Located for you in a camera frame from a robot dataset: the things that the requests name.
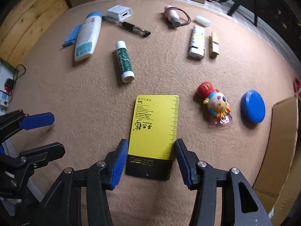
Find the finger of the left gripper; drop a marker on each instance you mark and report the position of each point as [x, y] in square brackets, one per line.
[40, 157]
[37, 121]

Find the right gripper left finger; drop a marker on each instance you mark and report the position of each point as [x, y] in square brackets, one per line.
[115, 163]

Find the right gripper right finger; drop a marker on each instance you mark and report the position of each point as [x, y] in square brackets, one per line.
[187, 161]

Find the yellow black card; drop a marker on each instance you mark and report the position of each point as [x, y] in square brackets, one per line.
[153, 133]

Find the red clown figurine toy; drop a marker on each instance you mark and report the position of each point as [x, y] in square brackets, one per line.
[217, 104]

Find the white power strip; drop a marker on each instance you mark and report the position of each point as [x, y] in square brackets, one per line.
[8, 75]

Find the blue round lid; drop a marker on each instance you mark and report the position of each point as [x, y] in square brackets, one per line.
[253, 107]

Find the cardboard box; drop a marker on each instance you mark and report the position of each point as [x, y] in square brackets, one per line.
[278, 182]

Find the blue plastic comb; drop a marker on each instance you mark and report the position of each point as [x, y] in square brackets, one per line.
[72, 37]

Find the white bottle blue cap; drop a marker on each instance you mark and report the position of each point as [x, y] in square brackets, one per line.
[88, 36]

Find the green white glue stick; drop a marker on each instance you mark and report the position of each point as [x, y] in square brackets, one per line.
[127, 73]

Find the white patterned long box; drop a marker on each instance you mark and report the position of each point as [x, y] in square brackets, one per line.
[197, 42]

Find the black pen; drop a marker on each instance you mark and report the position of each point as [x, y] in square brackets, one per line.
[128, 26]

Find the white power adapter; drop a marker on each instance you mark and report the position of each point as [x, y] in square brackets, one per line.
[119, 12]

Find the white eraser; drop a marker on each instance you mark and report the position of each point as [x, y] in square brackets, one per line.
[204, 22]

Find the pink tube with cord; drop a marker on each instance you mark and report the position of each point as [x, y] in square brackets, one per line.
[170, 13]

